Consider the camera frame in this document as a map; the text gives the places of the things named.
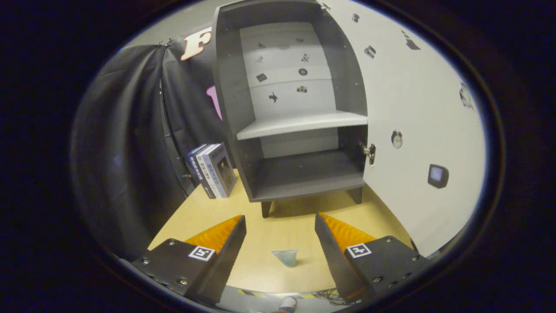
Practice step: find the grey cabinet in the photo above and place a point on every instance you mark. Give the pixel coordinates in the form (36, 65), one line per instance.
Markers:
(304, 174)

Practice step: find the thin black pole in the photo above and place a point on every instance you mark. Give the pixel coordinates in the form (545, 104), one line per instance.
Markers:
(164, 117)

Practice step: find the black cloth clip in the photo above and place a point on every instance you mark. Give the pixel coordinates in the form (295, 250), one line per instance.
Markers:
(165, 42)

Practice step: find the metal door hinge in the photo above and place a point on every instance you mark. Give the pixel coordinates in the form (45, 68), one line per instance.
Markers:
(370, 152)
(324, 6)

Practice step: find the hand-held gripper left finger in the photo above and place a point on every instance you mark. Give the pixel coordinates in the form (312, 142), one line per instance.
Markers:
(226, 261)

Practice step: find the white cabinet shelf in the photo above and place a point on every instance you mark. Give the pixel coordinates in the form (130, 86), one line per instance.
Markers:
(299, 124)

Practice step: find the blue translucent tube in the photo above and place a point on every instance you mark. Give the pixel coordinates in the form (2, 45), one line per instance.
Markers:
(286, 257)

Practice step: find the black backdrop cloth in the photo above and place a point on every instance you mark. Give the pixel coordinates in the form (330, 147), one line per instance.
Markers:
(126, 130)

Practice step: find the yellow black floor tape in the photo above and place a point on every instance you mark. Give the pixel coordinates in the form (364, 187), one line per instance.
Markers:
(260, 294)

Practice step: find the white cabinet door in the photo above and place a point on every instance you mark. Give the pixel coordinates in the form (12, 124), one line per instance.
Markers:
(412, 108)

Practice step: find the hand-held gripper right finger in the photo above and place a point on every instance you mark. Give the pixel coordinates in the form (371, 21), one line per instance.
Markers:
(334, 256)

